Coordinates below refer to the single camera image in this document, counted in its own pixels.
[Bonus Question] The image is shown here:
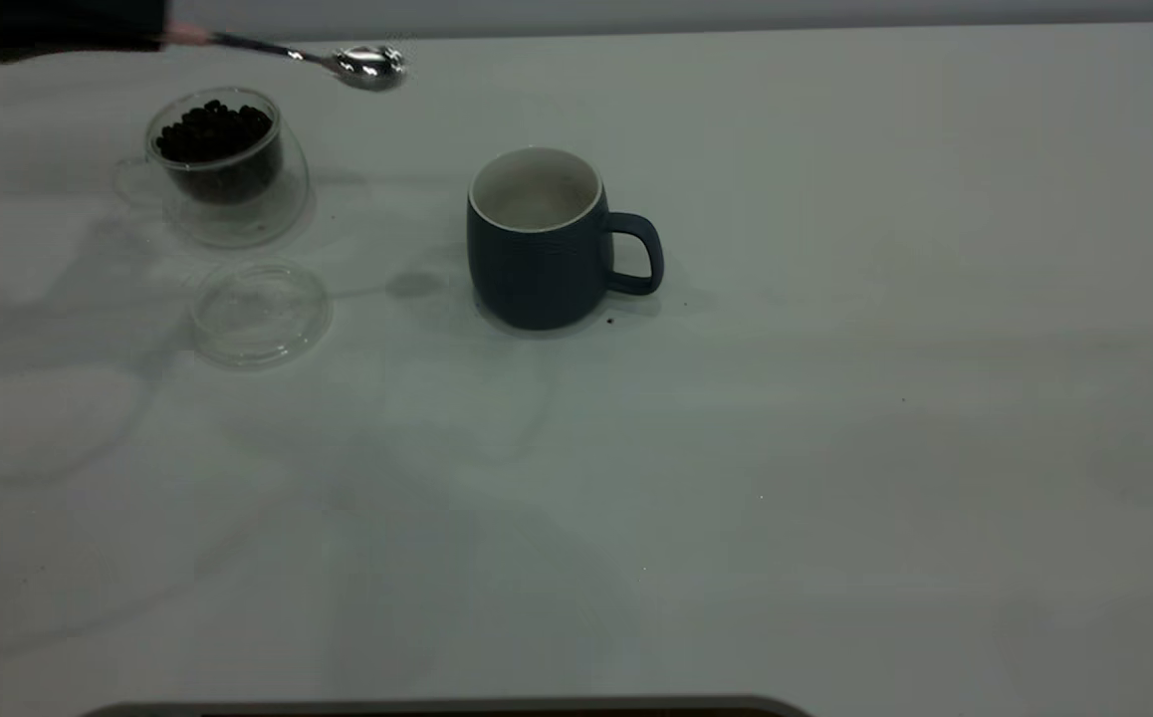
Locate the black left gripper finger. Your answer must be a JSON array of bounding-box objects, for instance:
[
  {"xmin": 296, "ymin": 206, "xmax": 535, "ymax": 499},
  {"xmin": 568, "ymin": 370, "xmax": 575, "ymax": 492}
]
[
  {"xmin": 0, "ymin": 0, "xmax": 170, "ymax": 36},
  {"xmin": 0, "ymin": 35, "xmax": 165, "ymax": 64}
]

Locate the pink handled metal spoon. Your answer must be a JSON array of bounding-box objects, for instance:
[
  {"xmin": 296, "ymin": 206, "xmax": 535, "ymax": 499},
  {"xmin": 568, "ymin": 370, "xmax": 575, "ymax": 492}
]
[{"xmin": 163, "ymin": 25, "xmax": 408, "ymax": 93}]

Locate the dark grey ceramic mug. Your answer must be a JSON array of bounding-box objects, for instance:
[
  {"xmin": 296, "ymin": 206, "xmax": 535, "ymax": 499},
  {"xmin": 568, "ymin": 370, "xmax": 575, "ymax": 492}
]
[{"xmin": 466, "ymin": 147, "xmax": 665, "ymax": 332}]

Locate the dark coffee beans pile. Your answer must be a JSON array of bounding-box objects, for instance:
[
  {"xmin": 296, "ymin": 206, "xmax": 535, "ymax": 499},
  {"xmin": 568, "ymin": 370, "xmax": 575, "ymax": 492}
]
[{"xmin": 156, "ymin": 100, "xmax": 284, "ymax": 205}]

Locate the clear glass lid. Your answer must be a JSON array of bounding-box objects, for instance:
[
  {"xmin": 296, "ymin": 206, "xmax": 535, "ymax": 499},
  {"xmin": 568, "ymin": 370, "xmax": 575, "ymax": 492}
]
[{"xmin": 190, "ymin": 259, "xmax": 334, "ymax": 367}]

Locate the clear double wall glass cup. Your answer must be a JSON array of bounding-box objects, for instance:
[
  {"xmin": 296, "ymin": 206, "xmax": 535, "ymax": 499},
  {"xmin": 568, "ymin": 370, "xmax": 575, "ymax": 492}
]
[{"xmin": 114, "ymin": 86, "xmax": 312, "ymax": 248}]

